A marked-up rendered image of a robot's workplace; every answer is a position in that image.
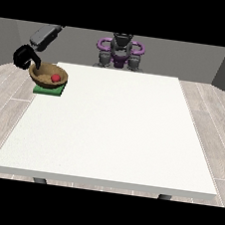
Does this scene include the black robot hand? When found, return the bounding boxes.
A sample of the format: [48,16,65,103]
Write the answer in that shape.
[11,42,45,73]

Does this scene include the brown wooden bowl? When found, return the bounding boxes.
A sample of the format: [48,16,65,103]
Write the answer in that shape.
[26,60,71,92]

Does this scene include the small red ball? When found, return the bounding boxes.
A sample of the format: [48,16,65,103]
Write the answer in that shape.
[50,73,62,85]

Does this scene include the green square pad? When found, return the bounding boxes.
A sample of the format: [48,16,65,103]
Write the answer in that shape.
[32,79,68,99]

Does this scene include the grey robot trunk purple rings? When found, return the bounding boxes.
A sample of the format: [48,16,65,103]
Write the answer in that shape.
[93,30,149,75]

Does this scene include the dark table leg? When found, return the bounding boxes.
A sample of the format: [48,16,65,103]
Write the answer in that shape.
[157,193,174,202]
[32,176,49,185]

